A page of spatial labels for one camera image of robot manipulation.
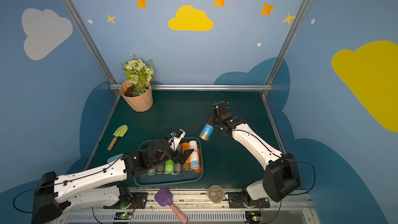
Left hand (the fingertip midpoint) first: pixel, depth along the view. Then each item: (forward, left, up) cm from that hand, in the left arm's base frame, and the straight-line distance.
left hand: (189, 145), depth 72 cm
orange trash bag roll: (-6, +1, -12) cm, 14 cm away
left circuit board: (-27, +30, -21) cm, 46 cm away
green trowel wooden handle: (+16, +46, -19) cm, 53 cm away
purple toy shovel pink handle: (-19, +12, -18) cm, 29 cm away
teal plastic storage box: (-10, +1, -18) cm, 20 cm away
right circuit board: (-26, -31, -20) cm, 45 cm away
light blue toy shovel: (0, +45, -20) cm, 49 cm away
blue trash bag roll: (+10, -9, -5) cm, 14 cm away
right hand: (+18, -12, -2) cm, 22 cm away
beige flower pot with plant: (+37, +36, -2) cm, 52 cm away
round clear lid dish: (-18, -13, -14) cm, 26 cm away
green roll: (-7, +10, -11) cm, 17 cm away
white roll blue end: (-5, -2, -13) cm, 14 cm away
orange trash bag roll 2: (-7, -5, -17) cm, 18 cm away
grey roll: (-7, +6, -12) cm, 15 cm away
